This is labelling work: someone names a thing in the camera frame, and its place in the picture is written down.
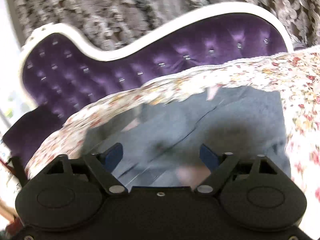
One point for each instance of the grey argyle knit sweater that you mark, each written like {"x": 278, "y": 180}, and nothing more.
{"x": 161, "y": 143}

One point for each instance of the purple tufted headboard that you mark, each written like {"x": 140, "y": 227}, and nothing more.
{"x": 62, "y": 72}

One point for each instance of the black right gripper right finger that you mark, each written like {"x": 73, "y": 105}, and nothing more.
{"x": 220, "y": 167}

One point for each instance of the grey damask curtain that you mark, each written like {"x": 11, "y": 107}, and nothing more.
{"x": 112, "y": 24}

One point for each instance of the red vacuum stick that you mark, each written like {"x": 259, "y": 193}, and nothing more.
{"x": 9, "y": 168}

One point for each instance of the floral bedspread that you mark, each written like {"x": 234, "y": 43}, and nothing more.
{"x": 294, "y": 75}

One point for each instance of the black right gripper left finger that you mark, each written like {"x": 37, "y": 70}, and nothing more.
{"x": 101, "y": 167}

